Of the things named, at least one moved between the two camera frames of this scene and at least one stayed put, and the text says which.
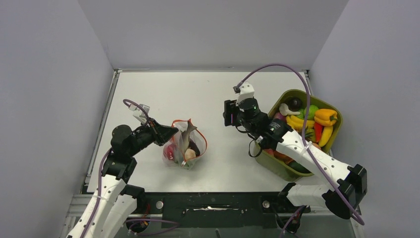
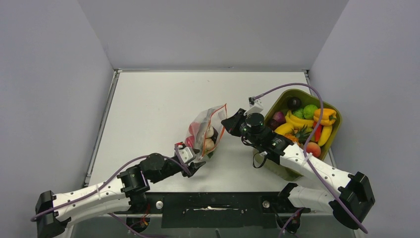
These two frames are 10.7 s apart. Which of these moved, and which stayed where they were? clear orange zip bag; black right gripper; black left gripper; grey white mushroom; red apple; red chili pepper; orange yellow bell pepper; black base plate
Moved: grey white mushroom; black right gripper; red apple; black left gripper; clear orange zip bag
Stayed: orange yellow bell pepper; red chili pepper; black base plate
